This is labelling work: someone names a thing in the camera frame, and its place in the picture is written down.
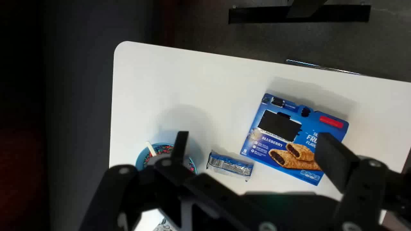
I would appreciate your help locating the red green blue cereal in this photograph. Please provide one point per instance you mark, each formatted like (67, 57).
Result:
(162, 150)

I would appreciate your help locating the blue wrapped cereal bar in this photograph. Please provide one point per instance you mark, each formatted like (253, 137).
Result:
(230, 165)

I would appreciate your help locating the blue plastic bowl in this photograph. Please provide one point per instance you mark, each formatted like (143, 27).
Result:
(141, 159)

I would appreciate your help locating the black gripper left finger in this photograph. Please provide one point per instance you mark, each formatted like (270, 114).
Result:
(180, 145)

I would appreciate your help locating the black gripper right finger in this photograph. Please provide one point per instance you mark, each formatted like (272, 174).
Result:
(338, 161)

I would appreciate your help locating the blue cereal bar box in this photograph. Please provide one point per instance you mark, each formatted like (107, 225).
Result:
(299, 119)

